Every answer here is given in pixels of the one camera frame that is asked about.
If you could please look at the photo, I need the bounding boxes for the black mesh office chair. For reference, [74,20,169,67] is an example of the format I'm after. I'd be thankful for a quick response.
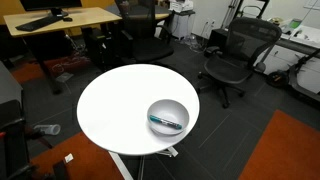
[197,17,283,109]

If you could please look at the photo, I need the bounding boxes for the white cabinet desk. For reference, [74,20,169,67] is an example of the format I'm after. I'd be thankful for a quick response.
[256,24,320,94]

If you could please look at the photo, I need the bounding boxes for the black monitor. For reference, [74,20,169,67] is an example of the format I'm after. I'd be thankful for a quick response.
[19,0,83,18]

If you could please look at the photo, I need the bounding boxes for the green cup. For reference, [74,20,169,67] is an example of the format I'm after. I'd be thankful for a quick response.
[289,18,303,29]

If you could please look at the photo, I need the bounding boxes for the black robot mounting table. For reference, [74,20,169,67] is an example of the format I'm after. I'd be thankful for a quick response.
[0,61,28,180]

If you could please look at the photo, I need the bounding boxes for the grey flat floor plate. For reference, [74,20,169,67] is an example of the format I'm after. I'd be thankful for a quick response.
[54,71,75,84]

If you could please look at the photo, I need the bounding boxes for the black metal stand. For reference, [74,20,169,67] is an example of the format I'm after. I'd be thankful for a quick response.
[233,0,271,21]

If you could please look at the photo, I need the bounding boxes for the plastic bottle on floor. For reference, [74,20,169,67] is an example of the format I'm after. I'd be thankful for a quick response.
[33,123,62,136]

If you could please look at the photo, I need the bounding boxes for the white table base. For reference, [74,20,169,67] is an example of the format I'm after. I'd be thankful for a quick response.
[108,145,179,180]

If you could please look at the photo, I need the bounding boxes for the black box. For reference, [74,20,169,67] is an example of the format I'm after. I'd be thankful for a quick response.
[209,28,231,51]

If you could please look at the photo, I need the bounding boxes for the white drawer unit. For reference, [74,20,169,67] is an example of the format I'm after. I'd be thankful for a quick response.
[171,11,196,39]

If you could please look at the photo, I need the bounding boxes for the black board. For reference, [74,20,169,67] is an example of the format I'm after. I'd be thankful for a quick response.
[53,160,71,180]

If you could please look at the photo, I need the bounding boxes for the black keyboard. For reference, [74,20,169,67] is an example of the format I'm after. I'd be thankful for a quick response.
[14,15,64,33]

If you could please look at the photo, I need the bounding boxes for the white bowl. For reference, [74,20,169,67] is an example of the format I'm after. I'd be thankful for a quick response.
[146,98,191,137]

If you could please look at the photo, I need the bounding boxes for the black high-back office chair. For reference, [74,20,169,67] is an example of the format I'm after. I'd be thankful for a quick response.
[114,0,176,64]

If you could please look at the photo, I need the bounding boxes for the teal marker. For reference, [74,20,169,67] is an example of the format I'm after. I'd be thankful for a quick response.
[149,114,183,130]

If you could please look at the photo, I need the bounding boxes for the black kick scooter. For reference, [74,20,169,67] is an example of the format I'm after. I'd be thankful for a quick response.
[265,48,320,104]

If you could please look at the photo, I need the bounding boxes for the tangled cables pile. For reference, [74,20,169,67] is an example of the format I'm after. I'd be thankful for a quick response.
[44,54,91,76]

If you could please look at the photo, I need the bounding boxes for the white paper sheets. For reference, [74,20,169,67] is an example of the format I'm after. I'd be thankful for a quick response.
[281,24,320,43]

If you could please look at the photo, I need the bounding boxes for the white printer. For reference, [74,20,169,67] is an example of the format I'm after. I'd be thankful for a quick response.
[168,0,195,14]

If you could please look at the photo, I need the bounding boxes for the black computer tower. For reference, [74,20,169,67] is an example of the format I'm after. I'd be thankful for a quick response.
[81,27,114,73]

